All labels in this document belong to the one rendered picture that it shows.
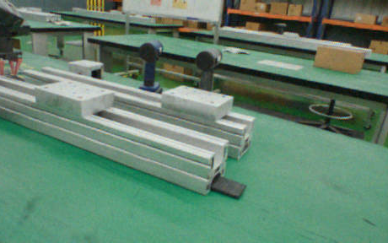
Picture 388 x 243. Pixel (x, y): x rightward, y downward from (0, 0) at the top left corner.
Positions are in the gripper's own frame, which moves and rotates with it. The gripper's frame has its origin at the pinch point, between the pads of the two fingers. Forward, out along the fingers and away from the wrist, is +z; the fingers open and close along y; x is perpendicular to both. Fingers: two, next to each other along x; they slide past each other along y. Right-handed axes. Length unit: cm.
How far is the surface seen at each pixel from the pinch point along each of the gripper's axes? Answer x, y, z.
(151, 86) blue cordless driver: -57, 16, -4
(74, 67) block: -22.3, 13.2, -5.0
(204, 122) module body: -87, -5, -5
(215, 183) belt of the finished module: -98, -19, 2
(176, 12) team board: 88, 273, -21
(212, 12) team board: 39, 269, -25
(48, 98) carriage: -54, -24, -8
